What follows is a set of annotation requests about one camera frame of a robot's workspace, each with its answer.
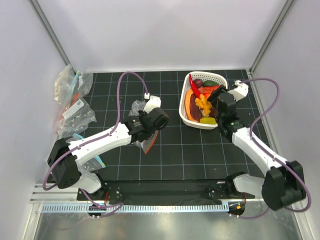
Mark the yellow orange ginger root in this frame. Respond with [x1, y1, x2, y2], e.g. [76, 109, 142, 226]
[195, 94, 213, 117]

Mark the white perforated plastic basket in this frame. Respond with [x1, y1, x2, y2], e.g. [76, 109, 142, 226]
[178, 71, 229, 130]

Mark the red chili pepper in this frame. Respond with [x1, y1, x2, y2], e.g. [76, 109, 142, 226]
[189, 74, 201, 99]

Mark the clear zip bag orange zipper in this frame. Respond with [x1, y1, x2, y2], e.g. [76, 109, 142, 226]
[125, 100, 159, 154]

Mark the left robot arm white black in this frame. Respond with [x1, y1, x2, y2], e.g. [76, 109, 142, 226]
[46, 107, 169, 200]

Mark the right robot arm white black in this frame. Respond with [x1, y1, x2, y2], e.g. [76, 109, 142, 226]
[208, 85, 310, 211]

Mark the clear bag with white label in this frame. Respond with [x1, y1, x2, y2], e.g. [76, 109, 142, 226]
[54, 93, 97, 139]

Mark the watermelon slice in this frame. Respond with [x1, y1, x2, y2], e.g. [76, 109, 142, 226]
[198, 85, 220, 97]

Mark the yellow lemon slice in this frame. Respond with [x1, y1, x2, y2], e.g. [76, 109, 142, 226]
[199, 117, 217, 125]

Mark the dark purple plum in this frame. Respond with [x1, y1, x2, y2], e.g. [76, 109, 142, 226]
[193, 78, 203, 88]

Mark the orange papaya slice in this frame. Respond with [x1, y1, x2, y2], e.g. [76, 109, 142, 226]
[184, 88, 195, 122]

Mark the dark red meat slice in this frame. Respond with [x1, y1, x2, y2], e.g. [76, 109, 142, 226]
[188, 93, 203, 123]

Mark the black grid cutting mat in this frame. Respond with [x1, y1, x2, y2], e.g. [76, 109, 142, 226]
[81, 71, 263, 181]

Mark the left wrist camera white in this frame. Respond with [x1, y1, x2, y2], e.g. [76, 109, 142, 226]
[143, 95, 161, 113]

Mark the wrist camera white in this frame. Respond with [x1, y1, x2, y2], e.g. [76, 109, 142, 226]
[143, 95, 161, 113]
[228, 80, 249, 102]

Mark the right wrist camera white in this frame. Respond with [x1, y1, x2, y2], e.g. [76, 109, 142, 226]
[228, 80, 249, 102]

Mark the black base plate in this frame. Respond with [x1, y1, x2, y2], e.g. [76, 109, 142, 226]
[88, 179, 255, 205]

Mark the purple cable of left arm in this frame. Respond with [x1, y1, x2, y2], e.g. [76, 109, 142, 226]
[42, 71, 151, 219]

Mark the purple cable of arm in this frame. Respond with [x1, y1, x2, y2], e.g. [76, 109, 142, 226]
[229, 77, 312, 220]
[42, 71, 151, 219]

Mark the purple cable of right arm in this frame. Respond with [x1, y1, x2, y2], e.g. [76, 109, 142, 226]
[229, 77, 312, 220]

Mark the aluminium frame rail right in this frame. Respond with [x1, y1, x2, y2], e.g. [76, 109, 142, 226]
[249, 0, 296, 74]

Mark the aluminium frame rail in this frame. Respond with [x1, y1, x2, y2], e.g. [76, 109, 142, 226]
[28, 0, 76, 74]
[249, 0, 296, 74]

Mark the slotted aluminium cable duct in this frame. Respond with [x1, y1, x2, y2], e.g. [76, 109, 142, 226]
[41, 202, 229, 214]

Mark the aluminium frame rail left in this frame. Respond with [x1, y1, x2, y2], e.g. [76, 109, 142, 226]
[28, 0, 76, 74]

